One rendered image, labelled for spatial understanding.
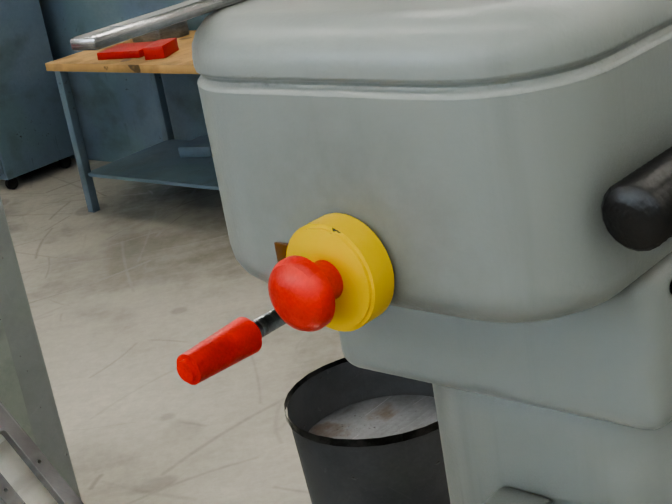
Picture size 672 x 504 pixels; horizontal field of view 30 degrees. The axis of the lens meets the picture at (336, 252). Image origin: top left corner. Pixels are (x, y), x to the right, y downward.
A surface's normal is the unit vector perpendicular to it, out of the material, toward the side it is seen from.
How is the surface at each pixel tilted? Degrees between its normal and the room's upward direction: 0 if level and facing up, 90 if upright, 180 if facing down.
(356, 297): 90
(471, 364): 90
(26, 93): 90
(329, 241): 90
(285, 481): 0
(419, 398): 0
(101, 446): 0
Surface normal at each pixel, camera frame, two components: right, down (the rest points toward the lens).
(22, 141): 0.75, 0.11
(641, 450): -0.02, 0.34
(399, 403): -0.16, -0.93
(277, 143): -0.64, 0.36
